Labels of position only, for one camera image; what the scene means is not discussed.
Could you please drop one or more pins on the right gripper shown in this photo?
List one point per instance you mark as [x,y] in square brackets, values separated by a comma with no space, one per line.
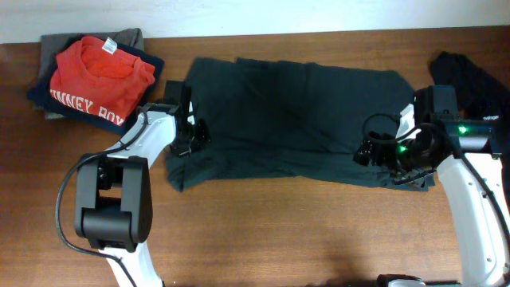
[366,147]

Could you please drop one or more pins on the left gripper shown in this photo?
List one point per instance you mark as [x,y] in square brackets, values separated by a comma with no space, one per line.
[204,135]

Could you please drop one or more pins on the dark green t-shirt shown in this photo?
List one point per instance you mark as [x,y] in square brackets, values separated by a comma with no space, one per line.
[284,119]

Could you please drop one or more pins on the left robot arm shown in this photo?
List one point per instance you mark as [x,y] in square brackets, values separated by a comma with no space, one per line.
[113,209]

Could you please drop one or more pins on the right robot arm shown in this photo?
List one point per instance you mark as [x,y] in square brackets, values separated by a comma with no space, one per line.
[469,169]

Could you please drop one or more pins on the black clothes pile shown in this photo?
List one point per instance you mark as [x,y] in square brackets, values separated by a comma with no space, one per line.
[479,96]

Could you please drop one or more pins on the folded orange t-shirt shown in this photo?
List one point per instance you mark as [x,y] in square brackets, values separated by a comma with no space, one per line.
[93,79]

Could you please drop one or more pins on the folded grey t-shirt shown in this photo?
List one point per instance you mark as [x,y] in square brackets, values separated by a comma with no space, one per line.
[128,40]

